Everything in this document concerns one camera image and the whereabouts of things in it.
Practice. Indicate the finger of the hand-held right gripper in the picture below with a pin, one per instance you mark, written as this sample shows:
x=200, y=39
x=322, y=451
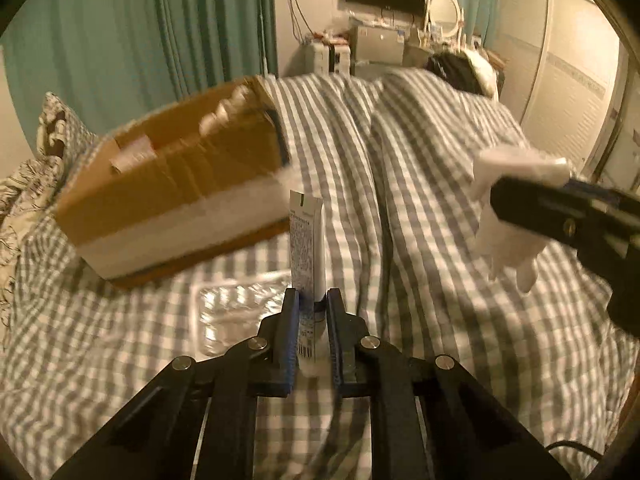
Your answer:
x=590, y=191
x=540, y=210

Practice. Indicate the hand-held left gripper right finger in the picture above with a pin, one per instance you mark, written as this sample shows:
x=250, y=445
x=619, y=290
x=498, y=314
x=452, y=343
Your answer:
x=334, y=332

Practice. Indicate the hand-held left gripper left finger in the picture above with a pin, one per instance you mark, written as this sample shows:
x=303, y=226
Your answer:
x=291, y=332

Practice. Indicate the white printed tube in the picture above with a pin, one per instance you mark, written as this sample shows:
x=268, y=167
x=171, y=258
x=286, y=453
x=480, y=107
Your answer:
x=306, y=260

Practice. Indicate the brown cardboard box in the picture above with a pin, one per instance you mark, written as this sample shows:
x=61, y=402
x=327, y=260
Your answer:
x=170, y=195

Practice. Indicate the clear plastic tray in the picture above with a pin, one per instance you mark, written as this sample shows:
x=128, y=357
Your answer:
x=235, y=317

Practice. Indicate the grey checked duvet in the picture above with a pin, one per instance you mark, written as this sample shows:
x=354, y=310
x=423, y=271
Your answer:
x=400, y=260

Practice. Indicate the white sliding wardrobe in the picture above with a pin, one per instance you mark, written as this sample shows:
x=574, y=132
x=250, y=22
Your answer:
x=555, y=60

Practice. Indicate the white oval vanity mirror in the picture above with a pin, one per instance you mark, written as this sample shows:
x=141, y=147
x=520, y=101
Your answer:
x=444, y=10

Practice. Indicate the grey desk cabinet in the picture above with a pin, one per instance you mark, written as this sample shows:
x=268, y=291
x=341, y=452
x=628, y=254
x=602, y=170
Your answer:
x=377, y=42

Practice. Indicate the white storage box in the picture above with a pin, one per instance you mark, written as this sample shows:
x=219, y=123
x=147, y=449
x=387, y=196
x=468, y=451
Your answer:
x=327, y=57

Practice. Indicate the black white patterned pillow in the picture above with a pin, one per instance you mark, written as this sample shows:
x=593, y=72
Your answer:
x=56, y=122

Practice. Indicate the green curtain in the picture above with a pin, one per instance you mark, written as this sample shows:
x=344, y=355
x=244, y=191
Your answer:
x=135, y=35

